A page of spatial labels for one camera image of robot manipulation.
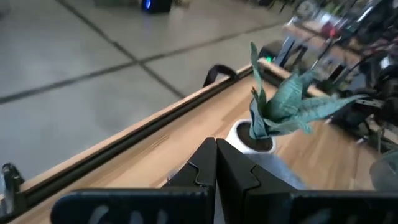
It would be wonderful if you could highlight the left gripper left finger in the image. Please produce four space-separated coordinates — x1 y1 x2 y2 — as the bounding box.
50 138 218 224

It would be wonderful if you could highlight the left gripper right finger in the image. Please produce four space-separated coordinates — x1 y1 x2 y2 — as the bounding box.
216 139 398 224

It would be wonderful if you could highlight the snake plant in white pot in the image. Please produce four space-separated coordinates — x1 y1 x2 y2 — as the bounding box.
225 42 368 191

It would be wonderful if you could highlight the wooden workbench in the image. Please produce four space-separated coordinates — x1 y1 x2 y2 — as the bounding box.
281 0 398 68

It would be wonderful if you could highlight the black device with blue light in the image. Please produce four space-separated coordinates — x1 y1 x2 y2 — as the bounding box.
141 0 172 14

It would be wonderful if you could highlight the black aluminium table frame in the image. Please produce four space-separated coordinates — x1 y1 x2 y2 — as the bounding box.
0 63 312 218

